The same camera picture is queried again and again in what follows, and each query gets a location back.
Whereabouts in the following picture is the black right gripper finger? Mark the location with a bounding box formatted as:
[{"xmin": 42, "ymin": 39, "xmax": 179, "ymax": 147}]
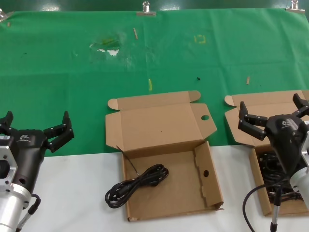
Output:
[
  {"xmin": 238, "ymin": 101, "xmax": 267, "ymax": 141},
  {"xmin": 292, "ymin": 93, "xmax": 309, "ymax": 118}
]

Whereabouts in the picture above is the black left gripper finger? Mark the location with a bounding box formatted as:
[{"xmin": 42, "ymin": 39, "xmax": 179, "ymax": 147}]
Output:
[
  {"xmin": 43, "ymin": 111, "xmax": 74, "ymax": 153},
  {"xmin": 0, "ymin": 111, "xmax": 15, "ymax": 136}
]

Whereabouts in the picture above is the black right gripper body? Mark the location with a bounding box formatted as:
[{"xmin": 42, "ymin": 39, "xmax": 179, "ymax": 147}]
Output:
[{"xmin": 265, "ymin": 113, "xmax": 308, "ymax": 175}]

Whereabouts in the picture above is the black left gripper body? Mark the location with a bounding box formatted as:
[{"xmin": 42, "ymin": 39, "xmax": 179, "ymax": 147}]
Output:
[{"xmin": 0, "ymin": 129, "xmax": 48, "ymax": 194}]

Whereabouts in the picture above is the black power cable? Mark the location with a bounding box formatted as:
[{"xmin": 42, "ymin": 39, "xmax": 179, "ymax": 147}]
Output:
[{"xmin": 104, "ymin": 145, "xmax": 169, "ymax": 209}]

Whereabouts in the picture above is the cardboard box with round hole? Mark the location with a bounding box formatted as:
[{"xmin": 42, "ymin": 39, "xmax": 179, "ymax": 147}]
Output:
[{"xmin": 105, "ymin": 90, "xmax": 225, "ymax": 222}]

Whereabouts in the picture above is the green table cloth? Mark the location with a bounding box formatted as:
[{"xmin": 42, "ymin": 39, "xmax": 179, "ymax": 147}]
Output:
[{"xmin": 0, "ymin": 8, "xmax": 309, "ymax": 158}]

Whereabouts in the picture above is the cardboard box holding cables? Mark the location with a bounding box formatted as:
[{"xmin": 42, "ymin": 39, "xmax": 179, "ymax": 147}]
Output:
[{"xmin": 224, "ymin": 89, "xmax": 309, "ymax": 217}]

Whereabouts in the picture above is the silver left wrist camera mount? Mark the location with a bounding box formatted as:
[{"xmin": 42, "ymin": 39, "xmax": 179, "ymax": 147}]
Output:
[{"xmin": 0, "ymin": 145, "xmax": 19, "ymax": 193}]

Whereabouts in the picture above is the pile of black cables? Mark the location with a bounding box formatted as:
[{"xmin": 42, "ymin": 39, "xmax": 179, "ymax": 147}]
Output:
[{"xmin": 258, "ymin": 145, "xmax": 305, "ymax": 202}]

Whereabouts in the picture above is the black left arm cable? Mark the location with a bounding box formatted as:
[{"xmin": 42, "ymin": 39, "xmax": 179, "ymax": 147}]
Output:
[{"xmin": 14, "ymin": 193, "xmax": 42, "ymax": 232}]

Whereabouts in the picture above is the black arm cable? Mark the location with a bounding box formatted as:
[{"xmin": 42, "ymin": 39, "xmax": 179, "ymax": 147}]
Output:
[
  {"xmin": 242, "ymin": 184, "xmax": 287, "ymax": 232},
  {"xmin": 14, "ymin": 193, "xmax": 42, "ymax": 232}
]

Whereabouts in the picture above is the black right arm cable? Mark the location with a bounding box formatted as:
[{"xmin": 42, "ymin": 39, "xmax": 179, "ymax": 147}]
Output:
[{"xmin": 242, "ymin": 184, "xmax": 287, "ymax": 232}]

